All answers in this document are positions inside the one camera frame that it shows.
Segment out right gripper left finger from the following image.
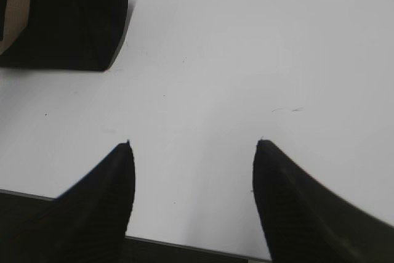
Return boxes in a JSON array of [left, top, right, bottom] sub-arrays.
[[1, 142, 135, 262]]

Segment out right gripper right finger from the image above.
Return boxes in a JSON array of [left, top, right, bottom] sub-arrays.
[[252, 140, 393, 262]]

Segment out black tote bag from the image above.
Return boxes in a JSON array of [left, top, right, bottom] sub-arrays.
[[1, 0, 128, 71]]

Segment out tan front bag handle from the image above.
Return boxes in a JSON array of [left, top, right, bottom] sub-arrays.
[[1, 0, 30, 54]]

